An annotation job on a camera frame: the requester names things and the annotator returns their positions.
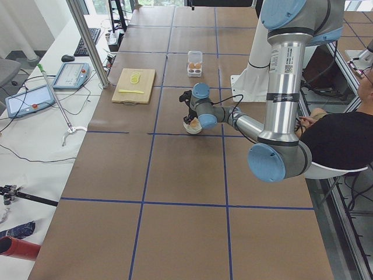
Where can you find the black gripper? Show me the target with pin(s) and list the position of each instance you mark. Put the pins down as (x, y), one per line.
(191, 112)

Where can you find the clear plastic egg carton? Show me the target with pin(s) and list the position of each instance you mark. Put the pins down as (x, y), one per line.
(194, 57)

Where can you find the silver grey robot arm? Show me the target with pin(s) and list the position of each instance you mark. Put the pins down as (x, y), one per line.
(289, 27)

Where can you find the white ceramic bowl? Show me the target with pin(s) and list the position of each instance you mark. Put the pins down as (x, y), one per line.
(191, 130)

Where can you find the bamboo cutting board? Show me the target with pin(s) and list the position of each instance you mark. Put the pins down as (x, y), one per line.
(145, 84)

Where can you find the yellow plastic knife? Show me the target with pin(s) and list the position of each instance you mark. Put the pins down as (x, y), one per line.
(131, 91)

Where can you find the grabber reacher stick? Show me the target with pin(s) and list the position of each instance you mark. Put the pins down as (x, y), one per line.
(71, 129)

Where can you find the far teach pendant tablet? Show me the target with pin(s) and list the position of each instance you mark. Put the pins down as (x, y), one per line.
(71, 76)

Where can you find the teach pendant tablet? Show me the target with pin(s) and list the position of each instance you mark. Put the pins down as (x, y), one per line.
(71, 76)
(30, 101)

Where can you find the white chair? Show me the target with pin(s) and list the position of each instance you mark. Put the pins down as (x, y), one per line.
(318, 172)

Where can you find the black computer mouse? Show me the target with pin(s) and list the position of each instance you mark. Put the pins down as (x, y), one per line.
(67, 58)

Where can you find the seated person black shirt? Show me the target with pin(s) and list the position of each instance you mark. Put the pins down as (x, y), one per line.
(341, 140)

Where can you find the near teach pendant tablet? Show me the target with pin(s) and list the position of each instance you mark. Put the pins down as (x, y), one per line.
(30, 101)

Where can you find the black tripod rod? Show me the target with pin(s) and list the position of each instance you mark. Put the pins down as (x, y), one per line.
(10, 192)

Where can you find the blue patterned cloth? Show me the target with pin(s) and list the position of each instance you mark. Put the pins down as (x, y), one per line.
(21, 231)

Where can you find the red cylinder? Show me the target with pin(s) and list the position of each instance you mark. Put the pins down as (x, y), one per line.
(17, 248)

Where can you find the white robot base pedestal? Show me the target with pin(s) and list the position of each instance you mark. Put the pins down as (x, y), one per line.
(252, 84)

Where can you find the aluminium frame post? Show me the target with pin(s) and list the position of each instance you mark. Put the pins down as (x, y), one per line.
(83, 29)

